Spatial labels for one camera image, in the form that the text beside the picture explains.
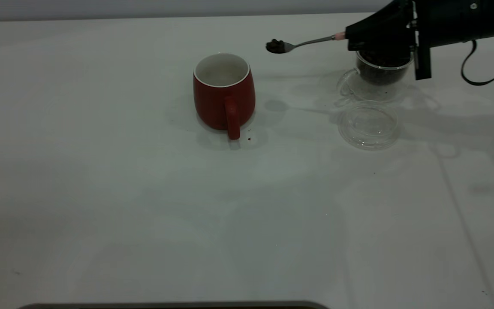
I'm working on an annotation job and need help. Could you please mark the clear glass handled cup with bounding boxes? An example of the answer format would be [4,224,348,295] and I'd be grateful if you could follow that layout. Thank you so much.
[337,48,415,103]

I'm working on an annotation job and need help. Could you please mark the pink handled metal spoon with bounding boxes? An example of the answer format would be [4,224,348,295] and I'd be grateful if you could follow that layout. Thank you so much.
[266,32,349,55]

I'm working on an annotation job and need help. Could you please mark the red ceramic mug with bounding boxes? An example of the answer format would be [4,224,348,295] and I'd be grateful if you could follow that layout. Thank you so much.
[193,53,256,140]

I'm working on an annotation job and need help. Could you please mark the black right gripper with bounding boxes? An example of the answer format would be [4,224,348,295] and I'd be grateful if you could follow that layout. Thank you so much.
[345,0,470,81]

